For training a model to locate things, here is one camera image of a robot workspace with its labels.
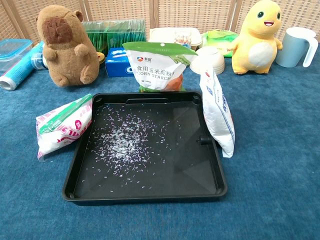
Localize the black square plastic tray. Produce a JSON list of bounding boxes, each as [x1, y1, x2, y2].
[[61, 91, 228, 206]]

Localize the pink white seasoning bag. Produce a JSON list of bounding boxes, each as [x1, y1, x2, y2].
[[35, 93, 94, 163]]

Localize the woven bamboo folding screen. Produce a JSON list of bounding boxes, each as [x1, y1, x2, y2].
[[0, 0, 320, 42]]

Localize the beige lidded lunch box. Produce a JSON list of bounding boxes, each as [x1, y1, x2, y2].
[[148, 27, 203, 52]]

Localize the clear box green sachets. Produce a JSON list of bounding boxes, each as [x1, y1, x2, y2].
[[81, 19, 147, 55]]

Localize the yellow dinosaur plush toy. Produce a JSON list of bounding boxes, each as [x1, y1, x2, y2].
[[228, 0, 284, 75]]

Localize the beige upturned bowl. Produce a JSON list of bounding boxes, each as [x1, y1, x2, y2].
[[189, 46, 225, 75]]

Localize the small translucent jar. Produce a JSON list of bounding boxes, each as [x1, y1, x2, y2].
[[31, 51, 48, 70]]

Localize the scattered white crystals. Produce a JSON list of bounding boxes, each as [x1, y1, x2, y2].
[[82, 104, 181, 193]]

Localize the brown capybara plush toy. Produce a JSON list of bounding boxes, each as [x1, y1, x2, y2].
[[36, 5, 101, 88]]

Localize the blue cling film roll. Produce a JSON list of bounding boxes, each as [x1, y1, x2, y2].
[[0, 41, 46, 91]]

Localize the green wet wipes pack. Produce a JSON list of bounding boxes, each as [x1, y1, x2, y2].
[[201, 29, 240, 58]]

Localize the blue table cloth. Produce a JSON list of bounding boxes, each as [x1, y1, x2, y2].
[[0, 34, 320, 240]]

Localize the clear container blue lid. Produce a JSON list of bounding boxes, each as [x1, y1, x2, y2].
[[0, 39, 33, 73]]

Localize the light blue handled pitcher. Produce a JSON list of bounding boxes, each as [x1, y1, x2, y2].
[[275, 26, 319, 68]]

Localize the white bag blue print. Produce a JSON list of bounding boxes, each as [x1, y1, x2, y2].
[[199, 66, 236, 158]]

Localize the green white packet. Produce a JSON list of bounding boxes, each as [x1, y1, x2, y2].
[[121, 41, 199, 93]]

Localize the blue Oreo cookie box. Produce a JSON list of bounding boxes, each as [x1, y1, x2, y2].
[[104, 47, 135, 78]]

